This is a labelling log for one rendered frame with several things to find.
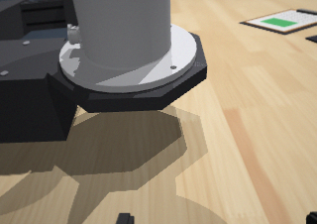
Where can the dark grey flat mat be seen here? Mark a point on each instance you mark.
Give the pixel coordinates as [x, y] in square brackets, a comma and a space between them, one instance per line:
[312, 39]

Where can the dark clipboard with form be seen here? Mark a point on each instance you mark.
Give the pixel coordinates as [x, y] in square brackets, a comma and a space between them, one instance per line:
[286, 22]

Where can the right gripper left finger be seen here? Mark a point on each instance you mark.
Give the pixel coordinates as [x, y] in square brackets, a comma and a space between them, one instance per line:
[125, 218]

